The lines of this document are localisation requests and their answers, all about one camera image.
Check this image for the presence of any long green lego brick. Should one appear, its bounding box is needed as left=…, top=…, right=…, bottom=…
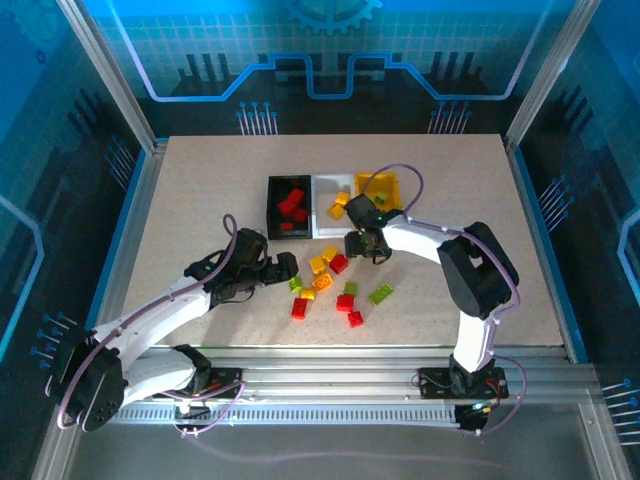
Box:
left=368, top=282, right=395, bottom=306

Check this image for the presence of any white plastic container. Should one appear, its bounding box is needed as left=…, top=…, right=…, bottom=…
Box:
left=310, top=172, right=359, bottom=239

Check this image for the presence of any black plastic container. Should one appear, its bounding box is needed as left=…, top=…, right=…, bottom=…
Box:
left=266, top=174, right=315, bottom=241

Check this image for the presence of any yellow plastic container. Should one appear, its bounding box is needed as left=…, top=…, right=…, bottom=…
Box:
left=353, top=169, right=405, bottom=214

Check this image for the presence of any black controller board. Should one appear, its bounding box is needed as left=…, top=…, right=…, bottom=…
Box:
left=172, top=399, right=211, bottom=424
left=453, top=402, right=501, bottom=434

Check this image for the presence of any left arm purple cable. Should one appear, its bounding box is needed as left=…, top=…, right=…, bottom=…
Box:
left=56, top=213, right=239, bottom=430

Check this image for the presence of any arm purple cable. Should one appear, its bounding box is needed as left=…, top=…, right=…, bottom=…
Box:
left=360, top=163, right=529, bottom=436
left=56, top=213, right=239, bottom=430

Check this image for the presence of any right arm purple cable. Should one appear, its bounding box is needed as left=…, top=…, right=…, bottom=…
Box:
left=360, top=163, right=529, bottom=436

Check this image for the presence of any wide aluminium frame rail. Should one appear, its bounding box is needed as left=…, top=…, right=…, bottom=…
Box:
left=99, top=344, right=599, bottom=409

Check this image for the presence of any aluminium side rail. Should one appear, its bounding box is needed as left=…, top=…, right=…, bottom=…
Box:
left=74, top=142, right=169, bottom=351
left=504, top=142, right=591, bottom=362

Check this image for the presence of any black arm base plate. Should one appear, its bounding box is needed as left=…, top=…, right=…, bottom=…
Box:
left=417, top=366, right=510, bottom=401
left=202, top=367, right=245, bottom=399

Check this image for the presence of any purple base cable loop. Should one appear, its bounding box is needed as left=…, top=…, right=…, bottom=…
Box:
left=162, top=379, right=247, bottom=439

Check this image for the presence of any slotted grey cable duct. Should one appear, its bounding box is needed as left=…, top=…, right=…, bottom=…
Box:
left=112, top=405, right=461, bottom=427

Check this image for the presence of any long thin purple cable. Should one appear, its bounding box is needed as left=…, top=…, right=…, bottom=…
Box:
left=192, top=434, right=504, bottom=469

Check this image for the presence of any aluminium frame post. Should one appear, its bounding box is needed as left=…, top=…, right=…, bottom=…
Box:
left=55, top=0, right=169, bottom=151
left=504, top=0, right=604, bottom=149

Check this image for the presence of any aluminium frame bar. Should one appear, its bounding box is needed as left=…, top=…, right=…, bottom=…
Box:
left=577, top=399, right=634, bottom=480

